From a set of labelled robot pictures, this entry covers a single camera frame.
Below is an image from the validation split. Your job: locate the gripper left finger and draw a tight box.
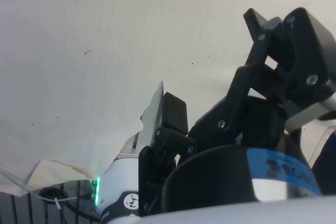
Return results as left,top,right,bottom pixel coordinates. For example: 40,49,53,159
138,92,198,217

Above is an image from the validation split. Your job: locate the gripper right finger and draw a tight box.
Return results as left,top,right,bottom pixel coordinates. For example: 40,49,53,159
188,7,334,154

